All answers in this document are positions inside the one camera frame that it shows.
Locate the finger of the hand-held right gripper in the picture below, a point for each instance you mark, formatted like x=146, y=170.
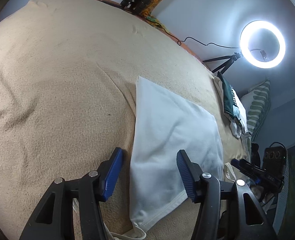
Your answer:
x=255, y=178
x=242, y=165

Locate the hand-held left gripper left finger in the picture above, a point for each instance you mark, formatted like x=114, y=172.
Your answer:
x=113, y=175

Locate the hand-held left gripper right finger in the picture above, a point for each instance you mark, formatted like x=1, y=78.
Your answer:
x=185, y=175

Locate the white tank top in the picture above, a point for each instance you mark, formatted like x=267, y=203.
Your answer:
x=172, y=130

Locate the green striped pillow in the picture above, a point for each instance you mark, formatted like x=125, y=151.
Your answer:
x=257, y=105

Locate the folded green shirt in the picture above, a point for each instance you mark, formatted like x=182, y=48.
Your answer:
x=228, y=95

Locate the beige blanket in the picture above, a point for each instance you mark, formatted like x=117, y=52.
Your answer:
x=50, y=80

